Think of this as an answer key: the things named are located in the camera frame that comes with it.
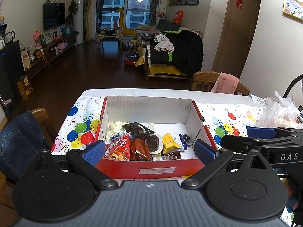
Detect clear plastic bag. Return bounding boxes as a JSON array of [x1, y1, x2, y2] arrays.
[[256, 90, 303, 129]]

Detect yellow candy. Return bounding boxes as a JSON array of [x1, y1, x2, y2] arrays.
[[162, 133, 180, 155]]

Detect orange bag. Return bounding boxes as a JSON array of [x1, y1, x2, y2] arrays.
[[172, 11, 184, 24]]

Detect red snack packet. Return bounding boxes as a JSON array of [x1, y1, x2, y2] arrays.
[[104, 134, 131, 161]]

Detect red cardboard box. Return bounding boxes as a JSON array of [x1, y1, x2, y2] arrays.
[[95, 96, 219, 180]]

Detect white tower air conditioner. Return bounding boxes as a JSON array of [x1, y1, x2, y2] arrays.
[[73, 0, 85, 44]]

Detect brown snack packet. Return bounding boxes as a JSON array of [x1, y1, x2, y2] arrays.
[[161, 150, 181, 161]]

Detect large balcony window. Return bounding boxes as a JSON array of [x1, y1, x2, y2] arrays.
[[97, 0, 152, 29]]

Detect tall green plant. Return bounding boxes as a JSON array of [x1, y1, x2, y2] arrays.
[[65, 1, 80, 32]]

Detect black snack packet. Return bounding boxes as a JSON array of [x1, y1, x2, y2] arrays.
[[122, 122, 155, 139]]

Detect blue white chocolate ball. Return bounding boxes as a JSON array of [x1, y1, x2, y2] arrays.
[[173, 134, 191, 150]]

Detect yellow curtain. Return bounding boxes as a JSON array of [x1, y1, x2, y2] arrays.
[[84, 0, 95, 42]]

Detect red-brown foil snack packet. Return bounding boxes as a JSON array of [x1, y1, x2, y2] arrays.
[[129, 137, 152, 161]]

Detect yellow cardboard box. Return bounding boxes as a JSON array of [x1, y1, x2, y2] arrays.
[[16, 75, 34, 100]]

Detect flat screen television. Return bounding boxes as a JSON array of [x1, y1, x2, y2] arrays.
[[43, 2, 66, 31]]

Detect black cabinet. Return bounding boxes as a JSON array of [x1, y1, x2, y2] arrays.
[[0, 40, 25, 119]]

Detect white garment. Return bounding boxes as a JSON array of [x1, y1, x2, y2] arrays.
[[153, 34, 175, 52]]

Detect fried egg wall picture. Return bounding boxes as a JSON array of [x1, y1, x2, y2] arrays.
[[282, 0, 303, 24]]

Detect white paper bag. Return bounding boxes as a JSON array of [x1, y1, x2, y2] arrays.
[[21, 50, 31, 68]]

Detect wooden coffee table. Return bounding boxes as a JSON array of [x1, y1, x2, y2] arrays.
[[95, 32, 123, 52]]

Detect pale yellow snack packet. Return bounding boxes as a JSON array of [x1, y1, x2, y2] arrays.
[[106, 121, 129, 140]]

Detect wooden chair with pink cloth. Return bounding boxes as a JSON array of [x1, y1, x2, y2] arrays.
[[191, 71, 251, 96]]

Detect chocolate pudding cup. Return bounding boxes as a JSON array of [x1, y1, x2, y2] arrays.
[[145, 134, 164, 153]]

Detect blue jeans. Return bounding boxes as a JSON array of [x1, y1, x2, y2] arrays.
[[0, 110, 51, 182]]

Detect wooden chair with jeans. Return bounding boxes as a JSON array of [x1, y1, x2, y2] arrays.
[[0, 107, 57, 208]]

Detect pink toy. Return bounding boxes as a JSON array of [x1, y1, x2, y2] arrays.
[[57, 39, 69, 52]]

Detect balloon print tablecloth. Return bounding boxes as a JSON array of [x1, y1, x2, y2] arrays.
[[50, 96, 268, 179]]

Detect grey desk lamp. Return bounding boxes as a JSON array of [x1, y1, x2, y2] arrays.
[[283, 74, 303, 100]]

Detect white paper slip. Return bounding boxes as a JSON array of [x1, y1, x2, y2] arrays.
[[251, 94, 267, 106]]

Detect dark wooden tv cabinet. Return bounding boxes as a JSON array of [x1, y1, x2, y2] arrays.
[[25, 34, 77, 78]]

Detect yellow giraffe toy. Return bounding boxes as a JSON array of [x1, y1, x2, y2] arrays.
[[118, 8, 138, 37]]

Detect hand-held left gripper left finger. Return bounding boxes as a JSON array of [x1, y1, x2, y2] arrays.
[[28, 139, 119, 191]]

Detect black jacket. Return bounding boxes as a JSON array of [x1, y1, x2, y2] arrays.
[[150, 30, 204, 75]]

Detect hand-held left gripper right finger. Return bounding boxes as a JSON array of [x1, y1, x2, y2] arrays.
[[181, 139, 281, 191]]

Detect brown wooden door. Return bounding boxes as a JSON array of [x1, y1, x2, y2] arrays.
[[211, 0, 261, 78]]

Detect grey curtain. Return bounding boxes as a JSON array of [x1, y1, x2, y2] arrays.
[[151, 0, 162, 26]]

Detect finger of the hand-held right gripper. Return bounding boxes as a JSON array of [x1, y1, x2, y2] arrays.
[[247, 126, 303, 139], [221, 135, 263, 156]]

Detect wooden sofa with yellow cushion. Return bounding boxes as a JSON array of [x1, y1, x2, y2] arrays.
[[137, 19, 204, 82]]

